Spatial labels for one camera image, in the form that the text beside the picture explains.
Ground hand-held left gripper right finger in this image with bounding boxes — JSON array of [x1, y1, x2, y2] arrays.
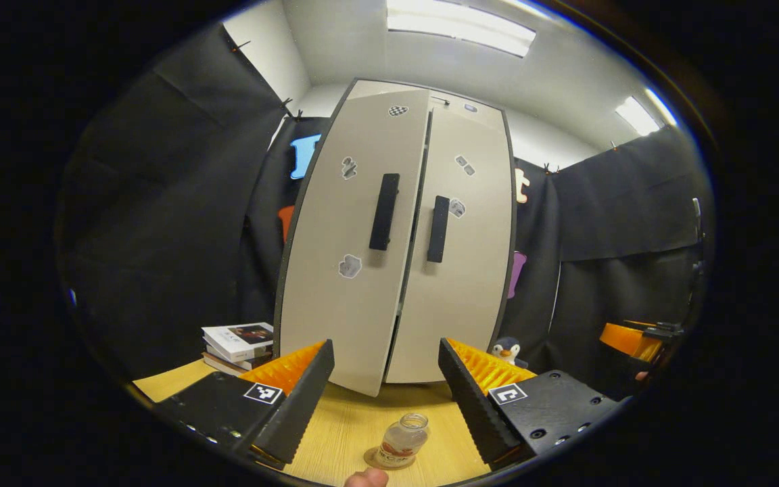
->
[[438, 337, 623, 467]]

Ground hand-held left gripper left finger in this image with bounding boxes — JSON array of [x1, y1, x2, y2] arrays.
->
[[153, 338, 336, 467]]

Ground clear plastic bottle red label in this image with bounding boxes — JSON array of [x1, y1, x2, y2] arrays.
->
[[371, 413, 430, 470]]

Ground grey cabinet door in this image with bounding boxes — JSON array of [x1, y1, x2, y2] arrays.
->
[[384, 108, 517, 385], [275, 88, 431, 398]]

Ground grey cabinet drawer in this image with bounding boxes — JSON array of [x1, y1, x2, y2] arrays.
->
[[429, 91, 505, 131]]

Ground grey cabinet with shelves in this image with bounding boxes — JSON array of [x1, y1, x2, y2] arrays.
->
[[346, 79, 509, 133]]

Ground plain paperback book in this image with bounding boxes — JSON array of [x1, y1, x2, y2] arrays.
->
[[207, 346, 274, 369], [202, 353, 258, 377]]

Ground penguin plush toy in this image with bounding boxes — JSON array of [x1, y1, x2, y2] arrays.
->
[[488, 337, 522, 369]]

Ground white book dark picture cover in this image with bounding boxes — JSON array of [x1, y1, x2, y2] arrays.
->
[[202, 322, 275, 362]]

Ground small ceiling light panel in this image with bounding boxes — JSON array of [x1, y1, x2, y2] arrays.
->
[[616, 88, 678, 136]]

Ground large ceiling light panel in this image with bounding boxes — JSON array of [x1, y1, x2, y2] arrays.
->
[[387, 0, 538, 58]]

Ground black right door handle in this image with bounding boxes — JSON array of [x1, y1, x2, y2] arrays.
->
[[426, 195, 451, 264]]

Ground black door handle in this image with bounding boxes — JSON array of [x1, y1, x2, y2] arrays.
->
[[369, 173, 401, 252], [426, 195, 451, 264]]

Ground black left door handle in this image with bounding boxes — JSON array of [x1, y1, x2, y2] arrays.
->
[[369, 173, 401, 252]]

